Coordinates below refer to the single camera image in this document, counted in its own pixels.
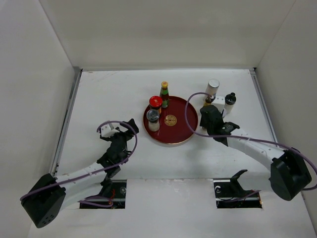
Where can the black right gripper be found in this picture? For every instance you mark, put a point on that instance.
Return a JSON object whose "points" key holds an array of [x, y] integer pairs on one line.
{"points": [[202, 123]]}

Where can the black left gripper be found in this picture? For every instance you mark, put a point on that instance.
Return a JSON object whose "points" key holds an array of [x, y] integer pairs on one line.
{"points": [[128, 135]]}

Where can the gold-cap yellow-label bottle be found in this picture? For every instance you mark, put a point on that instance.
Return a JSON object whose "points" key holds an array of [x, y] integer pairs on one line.
{"points": [[208, 100]]}

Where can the clear grinder with black cap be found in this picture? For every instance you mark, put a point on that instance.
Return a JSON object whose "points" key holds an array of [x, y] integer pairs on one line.
{"points": [[153, 120]]}

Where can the black-top white bottle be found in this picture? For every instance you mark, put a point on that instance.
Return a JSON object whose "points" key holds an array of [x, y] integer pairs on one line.
{"points": [[230, 100]]}

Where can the tall silver-lid spice jar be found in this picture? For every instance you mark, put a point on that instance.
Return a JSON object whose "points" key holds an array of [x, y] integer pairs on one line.
{"points": [[212, 87]]}

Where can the red-lid chili sauce jar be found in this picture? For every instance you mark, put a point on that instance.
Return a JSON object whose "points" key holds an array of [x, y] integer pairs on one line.
{"points": [[155, 103]]}

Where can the yellow-cap green sauce bottle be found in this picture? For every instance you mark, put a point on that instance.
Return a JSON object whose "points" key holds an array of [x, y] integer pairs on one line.
{"points": [[164, 94]]}

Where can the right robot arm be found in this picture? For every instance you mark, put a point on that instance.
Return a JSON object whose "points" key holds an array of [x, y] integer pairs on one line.
{"points": [[289, 174]]}

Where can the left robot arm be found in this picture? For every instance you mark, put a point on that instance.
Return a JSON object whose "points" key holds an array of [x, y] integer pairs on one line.
{"points": [[52, 194]]}

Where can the red round tray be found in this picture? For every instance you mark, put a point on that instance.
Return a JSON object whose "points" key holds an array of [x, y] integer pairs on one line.
{"points": [[176, 122]]}

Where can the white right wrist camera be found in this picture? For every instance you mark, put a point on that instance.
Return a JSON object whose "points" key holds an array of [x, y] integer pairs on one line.
{"points": [[219, 102]]}

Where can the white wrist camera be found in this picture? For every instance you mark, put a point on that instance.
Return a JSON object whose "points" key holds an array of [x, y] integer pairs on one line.
{"points": [[219, 102], [107, 130]]}

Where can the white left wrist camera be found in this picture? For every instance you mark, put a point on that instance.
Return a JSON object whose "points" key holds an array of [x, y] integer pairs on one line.
{"points": [[107, 130]]}

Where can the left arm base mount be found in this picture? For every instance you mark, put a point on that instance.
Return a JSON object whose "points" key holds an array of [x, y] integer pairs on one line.
{"points": [[112, 196]]}

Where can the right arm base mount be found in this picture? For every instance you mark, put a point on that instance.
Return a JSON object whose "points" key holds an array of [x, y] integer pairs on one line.
{"points": [[229, 194]]}

